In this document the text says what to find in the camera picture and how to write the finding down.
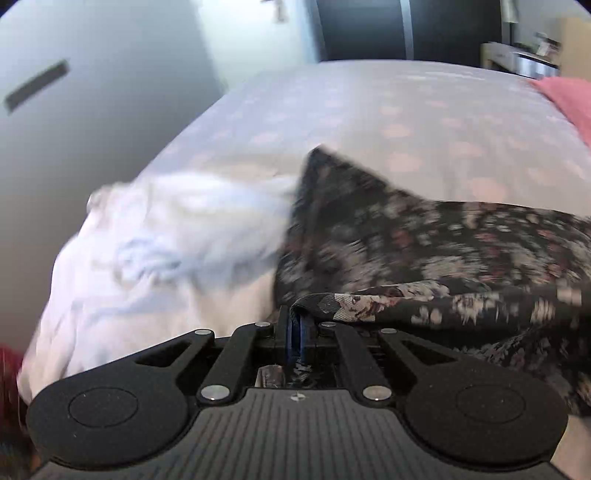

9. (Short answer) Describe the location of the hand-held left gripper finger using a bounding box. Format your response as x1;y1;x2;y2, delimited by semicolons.
298;313;459;407
134;305;298;407

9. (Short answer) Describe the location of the dark floral garment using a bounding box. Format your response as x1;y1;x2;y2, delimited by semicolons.
272;146;591;417

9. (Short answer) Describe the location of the cream white garment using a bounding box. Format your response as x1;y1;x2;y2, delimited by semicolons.
17;185;288;403

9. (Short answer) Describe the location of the polka dot bed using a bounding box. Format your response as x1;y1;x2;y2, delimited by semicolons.
134;59;591;480

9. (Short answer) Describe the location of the white door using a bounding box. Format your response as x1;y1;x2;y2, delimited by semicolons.
193;0;325;89

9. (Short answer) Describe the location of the black sliding wardrobe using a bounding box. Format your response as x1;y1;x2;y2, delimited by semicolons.
316;0;505;64

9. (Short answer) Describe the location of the small hanging pouch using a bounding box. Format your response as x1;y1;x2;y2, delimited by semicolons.
263;0;291;23

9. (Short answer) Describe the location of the white nightstand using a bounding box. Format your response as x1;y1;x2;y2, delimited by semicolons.
480;41;562;80

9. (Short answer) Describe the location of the pink pillow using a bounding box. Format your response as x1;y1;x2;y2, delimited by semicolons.
530;76;591;149

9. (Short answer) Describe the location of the tan headboard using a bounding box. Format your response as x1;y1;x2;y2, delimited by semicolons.
556;16;591;80

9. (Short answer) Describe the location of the grey wall switch panel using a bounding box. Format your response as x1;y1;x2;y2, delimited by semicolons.
3;59;71;114

